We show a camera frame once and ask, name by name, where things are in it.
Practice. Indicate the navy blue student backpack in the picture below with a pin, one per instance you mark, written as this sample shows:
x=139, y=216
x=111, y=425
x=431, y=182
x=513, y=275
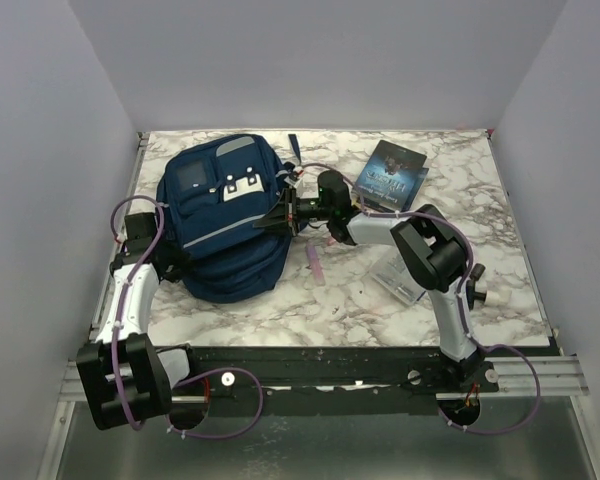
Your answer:
x=212, y=194

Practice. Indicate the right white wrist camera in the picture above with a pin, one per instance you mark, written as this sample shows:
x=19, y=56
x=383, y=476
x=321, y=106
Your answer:
x=293, y=178

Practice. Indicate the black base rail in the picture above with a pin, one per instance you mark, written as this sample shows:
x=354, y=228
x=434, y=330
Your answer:
x=229, y=381

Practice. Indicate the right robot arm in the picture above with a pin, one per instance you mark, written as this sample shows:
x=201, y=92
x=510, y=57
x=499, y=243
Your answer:
x=436, y=254

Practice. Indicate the dark cover paperback book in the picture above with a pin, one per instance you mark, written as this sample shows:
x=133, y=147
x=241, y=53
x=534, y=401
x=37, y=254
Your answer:
x=391, y=178

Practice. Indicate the clear plastic pencil case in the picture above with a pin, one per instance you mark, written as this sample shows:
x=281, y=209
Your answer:
x=390, y=271

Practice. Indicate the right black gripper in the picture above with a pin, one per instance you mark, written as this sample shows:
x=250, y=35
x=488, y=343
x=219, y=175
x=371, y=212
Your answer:
x=284, y=214

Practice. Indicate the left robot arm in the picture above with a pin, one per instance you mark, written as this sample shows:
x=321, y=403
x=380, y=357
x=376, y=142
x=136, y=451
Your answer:
x=124, y=377

